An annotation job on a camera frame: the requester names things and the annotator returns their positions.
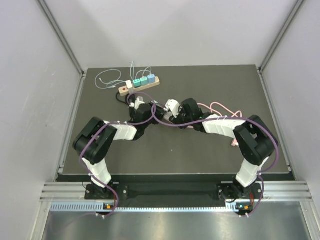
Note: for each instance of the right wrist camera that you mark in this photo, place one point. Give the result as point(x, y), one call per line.
point(172, 106)

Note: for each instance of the blue charger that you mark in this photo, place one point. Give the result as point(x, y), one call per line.
point(151, 78)

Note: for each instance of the aluminium frame post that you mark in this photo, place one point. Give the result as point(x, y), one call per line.
point(60, 35)
point(298, 4)

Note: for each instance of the light teal charger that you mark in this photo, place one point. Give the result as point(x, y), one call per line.
point(144, 81)

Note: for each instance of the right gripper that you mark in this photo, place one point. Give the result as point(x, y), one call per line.
point(176, 120)

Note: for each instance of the white honor charger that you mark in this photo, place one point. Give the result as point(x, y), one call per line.
point(130, 86)

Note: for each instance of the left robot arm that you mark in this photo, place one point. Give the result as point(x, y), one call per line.
point(94, 141)

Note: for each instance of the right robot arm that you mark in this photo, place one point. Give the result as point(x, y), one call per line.
point(254, 139)

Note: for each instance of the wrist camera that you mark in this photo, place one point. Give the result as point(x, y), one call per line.
point(136, 104)
point(172, 106)

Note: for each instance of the aluminium front rail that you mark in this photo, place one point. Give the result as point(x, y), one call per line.
point(274, 191)

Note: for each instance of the left aluminium frame post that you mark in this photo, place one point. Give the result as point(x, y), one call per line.
point(60, 35)

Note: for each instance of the right aluminium frame post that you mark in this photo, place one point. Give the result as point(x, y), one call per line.
point(298, 4)

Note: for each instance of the teal dual usb charger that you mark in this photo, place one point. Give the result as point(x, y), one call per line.
point(137, 83)

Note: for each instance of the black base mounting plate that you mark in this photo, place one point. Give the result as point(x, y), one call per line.
point(131, 190)

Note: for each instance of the slotted cable duct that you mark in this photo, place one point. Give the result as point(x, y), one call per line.
point(101, 207)

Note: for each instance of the beige wooden power strip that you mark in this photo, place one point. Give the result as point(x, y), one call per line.
point(123, 90)

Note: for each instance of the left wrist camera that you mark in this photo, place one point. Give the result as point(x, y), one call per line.
point(136, 104)

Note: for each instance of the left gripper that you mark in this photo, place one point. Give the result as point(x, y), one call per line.
point(159, 113)

